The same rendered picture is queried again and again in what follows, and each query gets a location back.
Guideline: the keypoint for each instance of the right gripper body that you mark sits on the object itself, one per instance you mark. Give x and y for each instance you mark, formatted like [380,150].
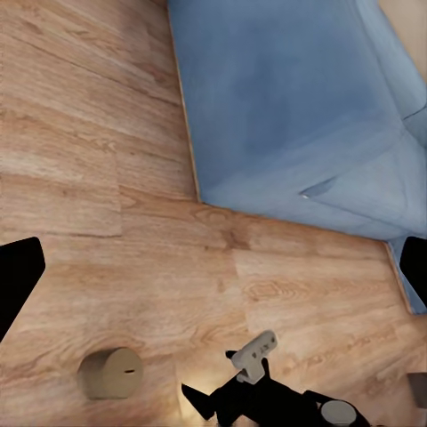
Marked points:
[254,401]

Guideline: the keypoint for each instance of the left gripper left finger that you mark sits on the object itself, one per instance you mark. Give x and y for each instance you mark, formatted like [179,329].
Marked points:
[21,266]

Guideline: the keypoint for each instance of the sofa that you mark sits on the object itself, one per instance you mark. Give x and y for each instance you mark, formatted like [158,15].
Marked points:
[308,112]

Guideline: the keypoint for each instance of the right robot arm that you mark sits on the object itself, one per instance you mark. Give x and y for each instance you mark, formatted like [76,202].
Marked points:
[252,393]

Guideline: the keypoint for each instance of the pillar candle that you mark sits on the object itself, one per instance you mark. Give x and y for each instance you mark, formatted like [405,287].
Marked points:
[110,374]

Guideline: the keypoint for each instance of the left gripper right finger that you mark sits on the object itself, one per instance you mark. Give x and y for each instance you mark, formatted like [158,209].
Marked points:
[413,264]

